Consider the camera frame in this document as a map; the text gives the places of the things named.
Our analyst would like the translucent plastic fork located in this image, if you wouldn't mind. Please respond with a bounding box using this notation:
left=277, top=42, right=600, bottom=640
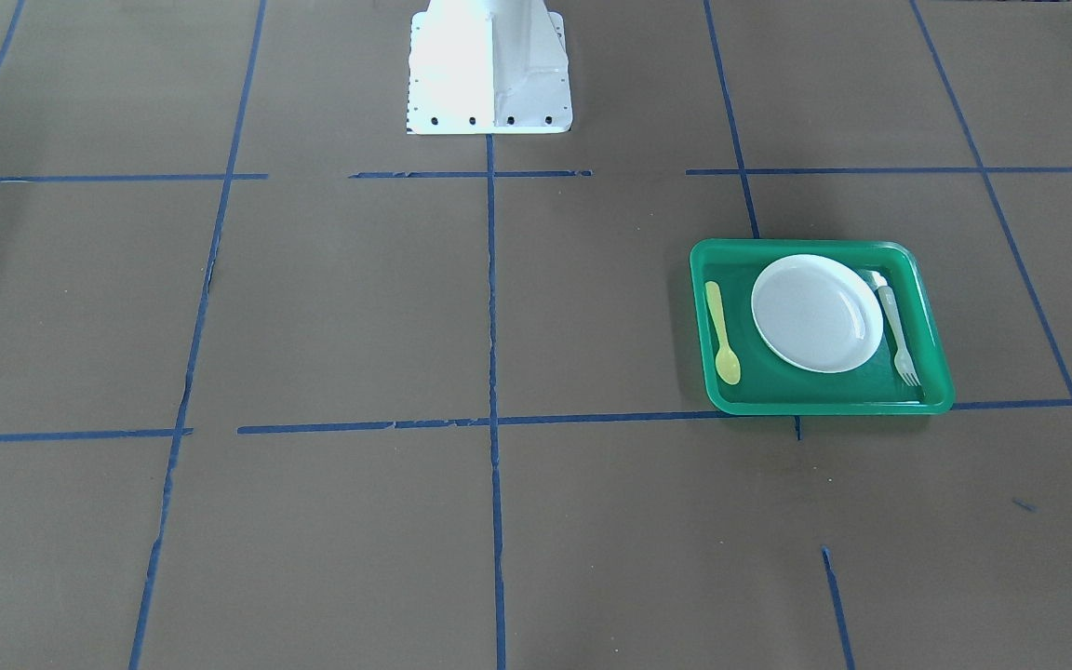
left=867, top=271, right=920, bottom=387

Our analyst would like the yellow plastic spoon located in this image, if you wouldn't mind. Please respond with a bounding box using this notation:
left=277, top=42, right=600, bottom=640
left=703, top=281, right=742, bottom=386

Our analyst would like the white round plate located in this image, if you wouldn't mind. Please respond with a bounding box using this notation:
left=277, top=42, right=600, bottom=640
left=750, top=254, right=882, bottom=374

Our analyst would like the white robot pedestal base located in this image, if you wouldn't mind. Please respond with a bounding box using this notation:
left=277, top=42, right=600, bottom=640
left=406, top=1, right=574, bottom=136

